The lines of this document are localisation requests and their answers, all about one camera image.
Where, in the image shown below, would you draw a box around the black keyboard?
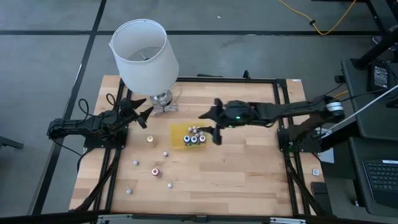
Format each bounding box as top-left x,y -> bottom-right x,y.
362,159 -> 398,210

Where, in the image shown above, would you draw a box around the white rod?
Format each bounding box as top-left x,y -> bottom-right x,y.
322,83 -> 398,135

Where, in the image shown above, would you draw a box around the black floor stand leg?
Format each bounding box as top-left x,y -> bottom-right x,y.
0,136 -> 25,150

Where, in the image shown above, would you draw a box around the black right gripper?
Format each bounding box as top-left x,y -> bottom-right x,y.
198,98 -> 261,146

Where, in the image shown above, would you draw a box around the long yellow extension cable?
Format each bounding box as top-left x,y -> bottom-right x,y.
277,0 -> 358,36

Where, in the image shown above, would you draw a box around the silver lamp with white shade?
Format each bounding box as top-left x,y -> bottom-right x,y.
108,18 -> 180,107

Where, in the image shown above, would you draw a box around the black side desk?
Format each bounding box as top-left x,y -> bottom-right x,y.
341,58 -> 398,142

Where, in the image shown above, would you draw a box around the black camera rig bar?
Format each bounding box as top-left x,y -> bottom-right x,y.
0,210 -> 398,224

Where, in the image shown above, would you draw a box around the black rectangular object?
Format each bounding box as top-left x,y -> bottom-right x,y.
310,182 -> 333,215

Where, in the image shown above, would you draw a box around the black computer desk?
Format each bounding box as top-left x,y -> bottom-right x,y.
347,136 -> 398,218

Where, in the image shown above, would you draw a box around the black power supply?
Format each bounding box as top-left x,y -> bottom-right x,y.
368,61 -> 390,91

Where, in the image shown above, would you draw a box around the yellow translucent plastic bin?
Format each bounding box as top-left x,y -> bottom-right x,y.
169,121 -> 212,149

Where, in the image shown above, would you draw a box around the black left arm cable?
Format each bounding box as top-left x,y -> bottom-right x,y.
77,92 -> 119,118

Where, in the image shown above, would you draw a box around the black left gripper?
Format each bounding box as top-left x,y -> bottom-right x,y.
114,98 -> 155,129

